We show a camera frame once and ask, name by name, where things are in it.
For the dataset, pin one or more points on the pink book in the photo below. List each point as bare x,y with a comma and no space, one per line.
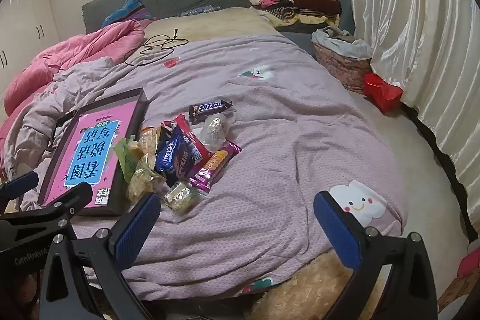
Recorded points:
93,140

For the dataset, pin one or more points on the patterned fabric basket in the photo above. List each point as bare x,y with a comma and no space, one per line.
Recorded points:
341,70

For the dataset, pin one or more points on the clear packet of gold candy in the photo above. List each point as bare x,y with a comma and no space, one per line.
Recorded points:
215,128

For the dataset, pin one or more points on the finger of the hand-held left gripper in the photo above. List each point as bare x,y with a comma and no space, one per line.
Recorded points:
77,196
22,180

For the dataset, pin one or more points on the shallow dark cardboard box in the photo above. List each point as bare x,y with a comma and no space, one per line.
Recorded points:
137,117

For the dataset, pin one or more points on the red cookie packet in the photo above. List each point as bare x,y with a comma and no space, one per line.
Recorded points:
191,147

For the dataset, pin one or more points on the brown chocolate bar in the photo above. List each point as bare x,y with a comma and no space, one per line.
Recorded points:
210,108

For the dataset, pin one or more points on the pale biscuit packet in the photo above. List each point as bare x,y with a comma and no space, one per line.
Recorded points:
180,196

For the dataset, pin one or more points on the blue printed bag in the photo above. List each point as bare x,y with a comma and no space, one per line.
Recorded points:
200,10

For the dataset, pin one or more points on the red bag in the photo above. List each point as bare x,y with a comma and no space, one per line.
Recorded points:
382,91

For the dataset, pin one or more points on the blue cookie packet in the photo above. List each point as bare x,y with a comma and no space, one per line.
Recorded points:
168,157

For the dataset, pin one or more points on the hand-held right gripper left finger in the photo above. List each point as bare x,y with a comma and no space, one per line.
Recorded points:
137,230

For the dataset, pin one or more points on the white satin curtain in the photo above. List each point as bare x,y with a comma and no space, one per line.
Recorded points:
412,24

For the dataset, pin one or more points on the pink red cloth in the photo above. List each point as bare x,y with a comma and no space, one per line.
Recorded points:
468,263

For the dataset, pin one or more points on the lilac printed blanket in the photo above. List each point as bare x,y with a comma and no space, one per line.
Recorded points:
281,117

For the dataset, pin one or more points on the purple wafer packet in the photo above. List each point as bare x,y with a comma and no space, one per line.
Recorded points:
217,164

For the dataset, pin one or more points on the pink quilt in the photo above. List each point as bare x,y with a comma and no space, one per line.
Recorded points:
56,54

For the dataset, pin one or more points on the blue striped cloth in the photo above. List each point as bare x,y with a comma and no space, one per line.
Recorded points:
127,10

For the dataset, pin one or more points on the yellow clear snack packet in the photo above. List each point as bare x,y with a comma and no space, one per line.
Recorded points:
150,140
142,179

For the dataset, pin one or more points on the beige plush blanket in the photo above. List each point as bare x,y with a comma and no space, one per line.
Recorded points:
210,24

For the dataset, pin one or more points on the brown plush toy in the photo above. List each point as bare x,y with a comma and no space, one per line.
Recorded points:
300,290

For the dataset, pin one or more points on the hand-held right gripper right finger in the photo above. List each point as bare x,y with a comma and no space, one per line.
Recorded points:
335,230

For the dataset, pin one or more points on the white wardrobe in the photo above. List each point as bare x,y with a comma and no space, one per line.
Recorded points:
26,16

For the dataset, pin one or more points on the green snack packet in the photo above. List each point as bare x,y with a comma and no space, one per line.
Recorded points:
127,158

